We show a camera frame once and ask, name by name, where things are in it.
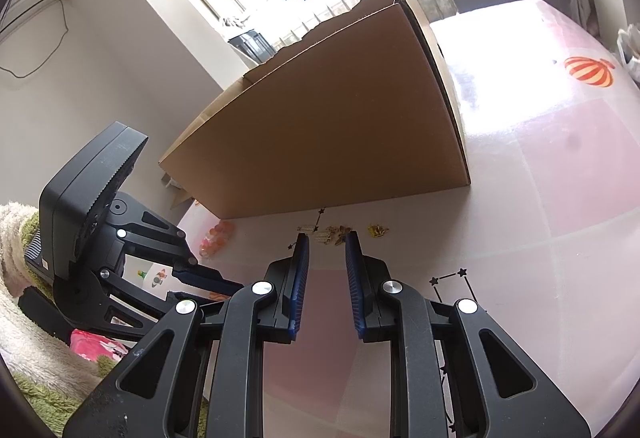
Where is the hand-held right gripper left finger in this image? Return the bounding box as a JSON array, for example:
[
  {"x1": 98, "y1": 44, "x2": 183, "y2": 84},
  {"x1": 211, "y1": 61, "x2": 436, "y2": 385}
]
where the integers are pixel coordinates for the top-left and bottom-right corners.
[{"x1": 62, "y1": 232, "x2": 312, "y2": 438}]

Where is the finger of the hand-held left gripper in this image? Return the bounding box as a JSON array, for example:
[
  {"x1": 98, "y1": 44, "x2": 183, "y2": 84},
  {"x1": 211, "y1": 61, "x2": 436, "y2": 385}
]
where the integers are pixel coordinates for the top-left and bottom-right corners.
[
  {"x1": 112, "y1": 195, "x2": 246, "y2": 301},
  {"x1": 52, "y1": 268, "x2": 221, "y2": 344}
]

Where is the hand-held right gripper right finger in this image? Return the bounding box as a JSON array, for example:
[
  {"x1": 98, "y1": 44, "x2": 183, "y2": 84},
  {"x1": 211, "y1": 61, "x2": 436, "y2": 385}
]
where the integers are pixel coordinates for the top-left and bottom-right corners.
[{"x1": 345, "y1": 231, "x2": 591, "y2": 438}]

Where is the orange bead bracelet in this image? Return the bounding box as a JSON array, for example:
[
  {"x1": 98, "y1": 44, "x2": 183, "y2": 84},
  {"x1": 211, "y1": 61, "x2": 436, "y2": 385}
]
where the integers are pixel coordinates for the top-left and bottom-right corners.
[{"x1": 199, "y1": 219, "x2": 236, "y2": 259}]

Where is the brown cardboard box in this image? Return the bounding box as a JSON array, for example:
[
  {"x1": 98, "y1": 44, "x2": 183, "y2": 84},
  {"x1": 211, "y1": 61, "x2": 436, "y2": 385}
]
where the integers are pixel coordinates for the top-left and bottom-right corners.
[{"x1": 157, "y1": 0, "x2": 472, "y2": 220}]

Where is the pink patterned pajamas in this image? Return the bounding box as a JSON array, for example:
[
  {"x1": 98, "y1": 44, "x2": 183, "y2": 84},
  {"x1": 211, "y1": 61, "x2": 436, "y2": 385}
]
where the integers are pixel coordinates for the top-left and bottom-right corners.
[{"x1": 70, "y1": 328, "x2": 128, "y2": 364}]

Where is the blue striped cloth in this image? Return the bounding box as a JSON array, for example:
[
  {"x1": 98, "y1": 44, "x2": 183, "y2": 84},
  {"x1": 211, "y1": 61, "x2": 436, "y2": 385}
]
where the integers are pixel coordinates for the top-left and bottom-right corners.
[{"x1": 22, "y1": 228, "x2": 53, "y2": 279}]

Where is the fluffy white green robe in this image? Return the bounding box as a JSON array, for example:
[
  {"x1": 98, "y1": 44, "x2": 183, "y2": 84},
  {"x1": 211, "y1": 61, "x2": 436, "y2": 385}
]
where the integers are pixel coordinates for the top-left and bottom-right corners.
[{"x1": 0, "y1": 201, "x2": 136, "y2": 438}]

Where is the black storage rack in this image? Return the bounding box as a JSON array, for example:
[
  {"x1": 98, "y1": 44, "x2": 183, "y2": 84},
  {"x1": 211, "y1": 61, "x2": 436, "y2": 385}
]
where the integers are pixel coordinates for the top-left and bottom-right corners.
[{"x1": 227, "y1": 31, "x2": 276, "y2": 64}]

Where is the white plastic bag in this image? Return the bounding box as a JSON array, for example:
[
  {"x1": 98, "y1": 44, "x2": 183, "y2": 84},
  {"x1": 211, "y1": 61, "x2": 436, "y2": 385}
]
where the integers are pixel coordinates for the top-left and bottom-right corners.
[{"x1": 617, "y1": 23, "x2": 640, "y2": 84}]

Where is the air conditioner cable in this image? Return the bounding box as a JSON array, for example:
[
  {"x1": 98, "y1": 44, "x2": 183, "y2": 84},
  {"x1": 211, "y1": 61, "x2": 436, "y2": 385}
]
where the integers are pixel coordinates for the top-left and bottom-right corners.
[{"x1": 0, "y1": 0, "x2": 76, "y2": 79}]

